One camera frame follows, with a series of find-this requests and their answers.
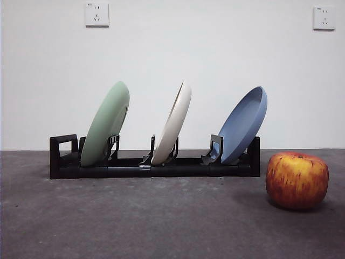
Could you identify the cream white round plate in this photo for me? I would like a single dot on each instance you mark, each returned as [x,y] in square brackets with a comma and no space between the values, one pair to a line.
[172,129]

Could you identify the black plate rack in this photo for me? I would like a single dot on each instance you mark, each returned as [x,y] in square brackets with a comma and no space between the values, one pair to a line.
[129,171]

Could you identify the white wall socket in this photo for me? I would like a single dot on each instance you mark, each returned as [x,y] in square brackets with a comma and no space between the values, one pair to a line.
[324,18]
[97,14]

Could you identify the red yellow apple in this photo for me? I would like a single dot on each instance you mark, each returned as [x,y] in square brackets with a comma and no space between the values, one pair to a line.
[296,180]

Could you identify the blue round plate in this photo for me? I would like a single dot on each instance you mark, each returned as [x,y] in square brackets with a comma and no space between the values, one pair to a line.
[242,126]

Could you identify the green round plate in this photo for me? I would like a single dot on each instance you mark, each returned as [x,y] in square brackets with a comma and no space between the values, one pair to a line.
[106,124]

